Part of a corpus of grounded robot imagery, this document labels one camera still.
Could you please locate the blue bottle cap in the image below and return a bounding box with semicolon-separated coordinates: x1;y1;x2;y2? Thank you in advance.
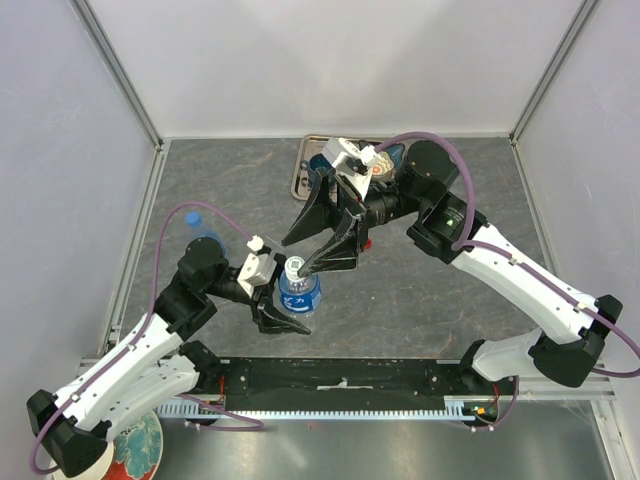
185;211;202;228

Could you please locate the white cable duct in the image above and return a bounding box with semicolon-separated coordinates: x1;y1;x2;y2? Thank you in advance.
154;398;499;425

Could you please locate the blue ceramic cup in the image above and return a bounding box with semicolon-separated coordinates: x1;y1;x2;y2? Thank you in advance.
300;153;332;189

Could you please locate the blue star-shaped plate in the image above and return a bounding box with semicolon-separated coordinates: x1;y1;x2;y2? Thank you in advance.
356;139;405;168

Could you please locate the metal tray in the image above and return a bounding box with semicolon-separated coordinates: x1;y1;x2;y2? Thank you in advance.
290;135;330;201

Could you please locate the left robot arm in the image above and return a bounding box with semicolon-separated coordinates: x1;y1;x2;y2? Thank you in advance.
26;237;310;478

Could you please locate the patterned small bowl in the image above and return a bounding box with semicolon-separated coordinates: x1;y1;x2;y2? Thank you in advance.
372;152;395;181

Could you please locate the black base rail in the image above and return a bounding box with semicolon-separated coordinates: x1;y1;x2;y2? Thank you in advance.
220;357;472;413

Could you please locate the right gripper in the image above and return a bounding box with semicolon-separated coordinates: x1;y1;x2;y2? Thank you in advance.
281;167;428;278

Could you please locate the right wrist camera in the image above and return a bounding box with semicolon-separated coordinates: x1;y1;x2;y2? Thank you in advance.
321;137;384;199

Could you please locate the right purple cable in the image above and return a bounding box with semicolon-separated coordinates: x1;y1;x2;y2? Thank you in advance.
372;131;640;379

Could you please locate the blue tinted plastic bottle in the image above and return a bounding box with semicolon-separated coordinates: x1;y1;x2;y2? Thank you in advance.
185;217;226;258

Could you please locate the red floral plate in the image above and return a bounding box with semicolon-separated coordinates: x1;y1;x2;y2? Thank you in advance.
104;411;164;480

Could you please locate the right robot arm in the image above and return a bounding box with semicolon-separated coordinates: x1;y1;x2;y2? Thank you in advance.
283;132;622;394

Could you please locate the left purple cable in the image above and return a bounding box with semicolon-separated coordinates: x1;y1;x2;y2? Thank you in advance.
28;200;264;475

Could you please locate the white bottle cap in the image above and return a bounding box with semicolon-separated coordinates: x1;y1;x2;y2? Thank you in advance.
285;256;305;278

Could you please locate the purple cable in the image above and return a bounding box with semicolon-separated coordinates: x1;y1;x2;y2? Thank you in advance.
28;200;264;475
372;131;640;379

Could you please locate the white bowl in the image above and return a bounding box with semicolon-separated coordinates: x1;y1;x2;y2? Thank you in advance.
54;447;114;480

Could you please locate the labelled clear water bottle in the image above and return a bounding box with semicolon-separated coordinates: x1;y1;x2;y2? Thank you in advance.
279;271;322;315

